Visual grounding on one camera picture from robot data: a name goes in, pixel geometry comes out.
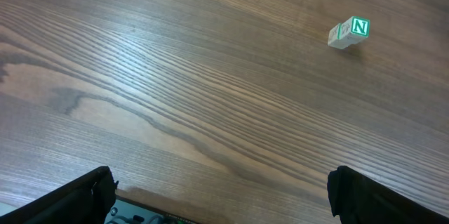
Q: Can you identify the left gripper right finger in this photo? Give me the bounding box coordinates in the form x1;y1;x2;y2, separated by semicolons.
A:
327;166;448;224

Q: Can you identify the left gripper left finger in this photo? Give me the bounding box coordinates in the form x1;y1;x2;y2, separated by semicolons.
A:
1;166;117;224

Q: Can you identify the green N letter block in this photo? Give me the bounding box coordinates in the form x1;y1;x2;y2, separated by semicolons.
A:
337;16;370;49

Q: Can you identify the green V letter block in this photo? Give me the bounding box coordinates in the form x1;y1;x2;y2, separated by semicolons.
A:
327;23;341;48

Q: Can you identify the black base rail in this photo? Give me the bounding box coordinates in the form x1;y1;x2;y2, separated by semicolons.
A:
104;196;198;224

